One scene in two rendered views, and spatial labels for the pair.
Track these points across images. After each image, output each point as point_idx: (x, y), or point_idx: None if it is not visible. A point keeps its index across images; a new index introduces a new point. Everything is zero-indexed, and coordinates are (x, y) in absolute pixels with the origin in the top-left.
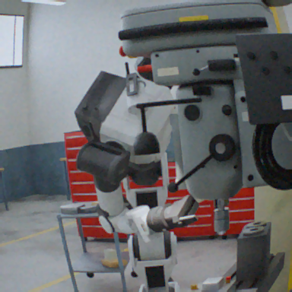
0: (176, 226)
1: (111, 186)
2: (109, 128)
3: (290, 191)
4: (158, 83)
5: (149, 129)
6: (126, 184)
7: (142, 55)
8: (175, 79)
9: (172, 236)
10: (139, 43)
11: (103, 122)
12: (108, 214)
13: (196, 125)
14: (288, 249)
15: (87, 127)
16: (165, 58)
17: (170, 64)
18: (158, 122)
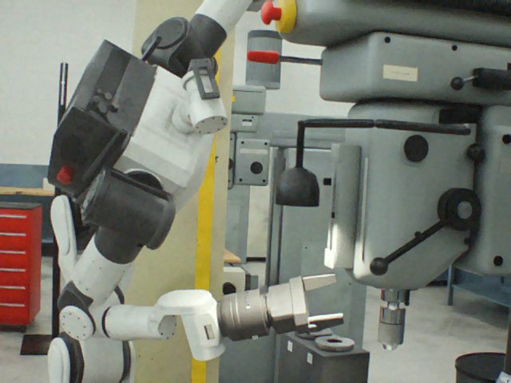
0: (287, 330)
1: (136, 253)
2: (144, 150)
3: (189, 274)
4: (379, 89)
5: (200, 161)
6: (74, 246)
7: (318, 32)
8: (409, 88)
9: (131, 341)
10: (365, 8)
11: (131, 137)
12: (92, 302)
13: (417, 170)
14: (185, 369)
15: (78, 140)
16: (399, 49)
17: (406, 61)
18: (207, 150)
